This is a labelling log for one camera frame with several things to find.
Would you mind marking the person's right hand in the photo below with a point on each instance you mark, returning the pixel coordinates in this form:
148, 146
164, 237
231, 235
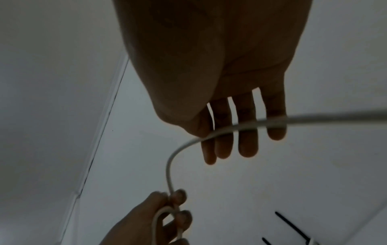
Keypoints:
211, 47

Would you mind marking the person's left hand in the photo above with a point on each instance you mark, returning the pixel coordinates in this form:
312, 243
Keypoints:
133, 227

